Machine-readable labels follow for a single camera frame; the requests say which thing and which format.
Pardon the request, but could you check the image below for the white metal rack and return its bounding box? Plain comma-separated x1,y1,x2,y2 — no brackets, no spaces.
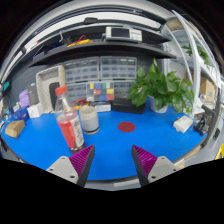
163,9,222,118

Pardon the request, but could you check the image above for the black clamp tool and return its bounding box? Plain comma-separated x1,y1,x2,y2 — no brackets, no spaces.
193,104,216,136

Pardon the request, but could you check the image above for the flat round red coaster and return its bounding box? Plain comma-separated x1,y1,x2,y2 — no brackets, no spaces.
117,121,137,133

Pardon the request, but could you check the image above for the blue box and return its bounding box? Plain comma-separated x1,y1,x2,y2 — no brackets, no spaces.
13,106,30,123

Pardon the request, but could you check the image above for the black flat box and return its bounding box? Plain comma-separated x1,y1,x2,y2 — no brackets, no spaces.
111,97,146,115

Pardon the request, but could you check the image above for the grey drawer organiser cabinet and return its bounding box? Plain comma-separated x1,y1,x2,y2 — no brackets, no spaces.
63,55,138,103

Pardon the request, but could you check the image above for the brown cardboard box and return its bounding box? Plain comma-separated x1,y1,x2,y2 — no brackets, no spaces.
199,76,216,104

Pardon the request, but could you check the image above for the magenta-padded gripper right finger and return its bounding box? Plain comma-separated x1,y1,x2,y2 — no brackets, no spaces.
131,144,179,187

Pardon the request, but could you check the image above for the white power adapter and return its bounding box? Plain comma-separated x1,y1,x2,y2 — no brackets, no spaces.
172,115,195,134

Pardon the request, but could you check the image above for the white cup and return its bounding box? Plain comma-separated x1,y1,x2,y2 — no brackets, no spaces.
78,105,101,135

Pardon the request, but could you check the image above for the white moulded packaging tray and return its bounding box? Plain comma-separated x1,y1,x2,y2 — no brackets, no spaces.
35,64,67,114

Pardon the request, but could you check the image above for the small white box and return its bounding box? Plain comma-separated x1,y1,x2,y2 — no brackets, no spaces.
26,103,44,119

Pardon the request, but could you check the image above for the dark wall shelf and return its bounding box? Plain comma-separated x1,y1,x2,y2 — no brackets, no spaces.
29,23,178,68

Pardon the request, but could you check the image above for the green potted plant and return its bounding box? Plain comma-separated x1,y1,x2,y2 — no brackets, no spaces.
127,57,196,115

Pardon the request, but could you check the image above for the white oscilloscope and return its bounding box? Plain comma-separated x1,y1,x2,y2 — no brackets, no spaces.
105,26,144,43

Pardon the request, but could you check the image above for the purple bag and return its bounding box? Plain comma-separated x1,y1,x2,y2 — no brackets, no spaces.
18,88,31,109

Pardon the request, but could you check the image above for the small cardboard box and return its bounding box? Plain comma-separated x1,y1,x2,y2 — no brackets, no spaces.
4,119,26,139

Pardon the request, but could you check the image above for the clear bottle with red label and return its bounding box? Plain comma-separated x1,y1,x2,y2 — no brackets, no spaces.
53,85,86,153

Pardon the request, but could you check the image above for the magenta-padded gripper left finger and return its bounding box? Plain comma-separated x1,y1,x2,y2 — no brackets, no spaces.
45,144,96,188

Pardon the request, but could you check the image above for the colourful parts organiser box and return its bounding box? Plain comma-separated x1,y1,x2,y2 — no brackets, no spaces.
86,81,116,102

